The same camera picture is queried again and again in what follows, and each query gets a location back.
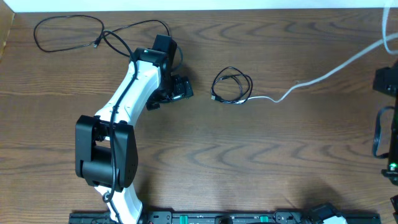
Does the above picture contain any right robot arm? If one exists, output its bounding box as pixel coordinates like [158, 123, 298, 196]
[372, 62, 397, 186]

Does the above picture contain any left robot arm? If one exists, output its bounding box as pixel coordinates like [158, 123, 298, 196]
[75, 34, 193, 223]

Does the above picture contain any white usb cable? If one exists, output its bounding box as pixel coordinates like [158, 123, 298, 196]
[242, 0, 398, 104]

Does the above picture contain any short black usb cable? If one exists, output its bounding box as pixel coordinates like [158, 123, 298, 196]
[210, 66, 254, 105]

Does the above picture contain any long black cable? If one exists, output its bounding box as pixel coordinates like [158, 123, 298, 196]
[32, 14, 171, 54]

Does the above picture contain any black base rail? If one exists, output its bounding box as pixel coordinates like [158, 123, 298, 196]
[68, 210, 381, 224]

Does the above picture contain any cardboard box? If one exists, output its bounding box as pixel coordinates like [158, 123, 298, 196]
[0, 0, 15, 57]

